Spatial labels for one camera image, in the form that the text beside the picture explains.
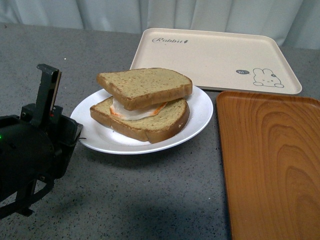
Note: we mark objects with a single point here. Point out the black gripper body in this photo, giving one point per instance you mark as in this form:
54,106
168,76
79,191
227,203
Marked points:
32,158

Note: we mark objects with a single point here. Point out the black upright gripper finger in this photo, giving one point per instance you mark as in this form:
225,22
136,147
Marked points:
46,97

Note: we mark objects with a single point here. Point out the white round plate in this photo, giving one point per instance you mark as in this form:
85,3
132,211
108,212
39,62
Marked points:
104,139

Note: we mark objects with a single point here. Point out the bread slice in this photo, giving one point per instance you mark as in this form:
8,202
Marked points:
166,124
139,88

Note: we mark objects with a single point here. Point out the fried egg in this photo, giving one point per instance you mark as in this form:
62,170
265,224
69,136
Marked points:
118,111

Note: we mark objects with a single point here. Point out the beige rabbit tray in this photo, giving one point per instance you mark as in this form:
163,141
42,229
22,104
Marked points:
219,60

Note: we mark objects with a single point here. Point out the brown wooden tray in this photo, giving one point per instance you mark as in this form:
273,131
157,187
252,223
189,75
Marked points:
271,159

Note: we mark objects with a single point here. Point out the grey-white curtain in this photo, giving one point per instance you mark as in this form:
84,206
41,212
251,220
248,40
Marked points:
292,23

